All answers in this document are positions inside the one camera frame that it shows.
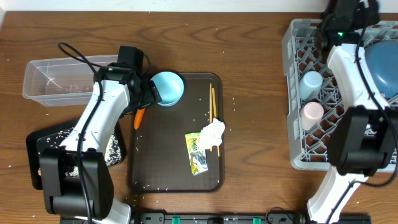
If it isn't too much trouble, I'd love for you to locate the orange carrot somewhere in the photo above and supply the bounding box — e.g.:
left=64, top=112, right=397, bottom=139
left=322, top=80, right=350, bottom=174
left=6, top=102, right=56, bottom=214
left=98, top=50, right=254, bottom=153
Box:
left=133, top=108, right=146, bottom=130

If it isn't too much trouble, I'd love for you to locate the small light blue bowl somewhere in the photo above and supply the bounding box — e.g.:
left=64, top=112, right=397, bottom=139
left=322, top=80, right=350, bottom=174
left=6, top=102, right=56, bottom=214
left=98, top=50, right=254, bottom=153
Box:
left=151, top=72, right=185, bottom=107

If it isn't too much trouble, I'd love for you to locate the white rice pile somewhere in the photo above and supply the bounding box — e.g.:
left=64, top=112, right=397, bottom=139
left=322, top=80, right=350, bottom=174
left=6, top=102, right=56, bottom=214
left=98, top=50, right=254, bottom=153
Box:
left=37, top=128, right=124, bottom=167

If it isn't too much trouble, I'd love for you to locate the white napkin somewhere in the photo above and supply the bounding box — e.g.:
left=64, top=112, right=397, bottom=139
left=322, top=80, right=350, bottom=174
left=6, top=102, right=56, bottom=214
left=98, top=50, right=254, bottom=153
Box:
left=198, top=118, right=226, bottom=151

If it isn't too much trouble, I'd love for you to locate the yellow green snack wrapper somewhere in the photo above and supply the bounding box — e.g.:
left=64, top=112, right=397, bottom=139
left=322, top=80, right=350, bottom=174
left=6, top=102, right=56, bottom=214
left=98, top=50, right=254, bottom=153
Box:
left=185, top=133, right=208, bottom=176

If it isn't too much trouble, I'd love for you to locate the light blue cup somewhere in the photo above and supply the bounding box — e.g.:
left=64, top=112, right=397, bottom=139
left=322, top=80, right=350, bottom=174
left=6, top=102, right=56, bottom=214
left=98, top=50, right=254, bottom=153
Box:
left=299, top=71, right=323, bottom=100

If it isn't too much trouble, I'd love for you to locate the pink cup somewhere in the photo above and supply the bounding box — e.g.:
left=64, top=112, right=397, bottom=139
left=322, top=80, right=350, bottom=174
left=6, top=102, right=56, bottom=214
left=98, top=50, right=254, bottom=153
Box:
left=300, top=102, right=324, bottom=131

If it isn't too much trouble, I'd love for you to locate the large dark blue plate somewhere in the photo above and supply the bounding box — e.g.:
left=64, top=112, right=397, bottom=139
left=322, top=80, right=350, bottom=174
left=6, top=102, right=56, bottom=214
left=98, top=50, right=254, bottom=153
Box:
left=365, top=40, right=397, bottom=99

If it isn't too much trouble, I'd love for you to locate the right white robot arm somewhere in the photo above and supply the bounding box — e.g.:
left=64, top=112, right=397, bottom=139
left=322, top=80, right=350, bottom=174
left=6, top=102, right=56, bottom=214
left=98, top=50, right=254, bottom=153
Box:
left=307, top=0, right=397, bottom=223

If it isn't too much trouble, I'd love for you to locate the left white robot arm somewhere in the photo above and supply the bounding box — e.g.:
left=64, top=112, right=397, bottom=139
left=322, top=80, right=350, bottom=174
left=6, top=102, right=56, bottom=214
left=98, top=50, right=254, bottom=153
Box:
left=39, top=63, right=160, bottom=223

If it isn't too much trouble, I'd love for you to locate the black waste tray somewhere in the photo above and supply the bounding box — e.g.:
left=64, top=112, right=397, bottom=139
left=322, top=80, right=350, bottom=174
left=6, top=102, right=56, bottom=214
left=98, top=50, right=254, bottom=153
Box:
left=25, top=119, right=127, bottom=190

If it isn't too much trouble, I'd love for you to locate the grey dishwasher rack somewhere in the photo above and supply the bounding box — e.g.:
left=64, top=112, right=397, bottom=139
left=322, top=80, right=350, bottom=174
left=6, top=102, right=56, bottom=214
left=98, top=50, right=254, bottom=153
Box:
left=282, top=19, right=397, bottom=170

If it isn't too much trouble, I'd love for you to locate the dark brown serving tray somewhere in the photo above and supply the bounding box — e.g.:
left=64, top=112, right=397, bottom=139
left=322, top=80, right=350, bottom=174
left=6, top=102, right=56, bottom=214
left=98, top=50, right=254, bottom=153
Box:
left=127, top=73, right=224, bottom=193

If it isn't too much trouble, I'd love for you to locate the clear plastic bin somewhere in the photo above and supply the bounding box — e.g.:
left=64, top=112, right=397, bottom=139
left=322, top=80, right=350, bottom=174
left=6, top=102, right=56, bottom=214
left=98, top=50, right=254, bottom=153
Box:
left=22, top=54, right=121, bottom=108

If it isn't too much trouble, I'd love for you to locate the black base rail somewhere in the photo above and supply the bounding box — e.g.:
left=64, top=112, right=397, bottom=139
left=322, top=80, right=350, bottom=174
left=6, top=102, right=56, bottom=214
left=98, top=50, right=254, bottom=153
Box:
left=130, top=212, right=314, bottom=224

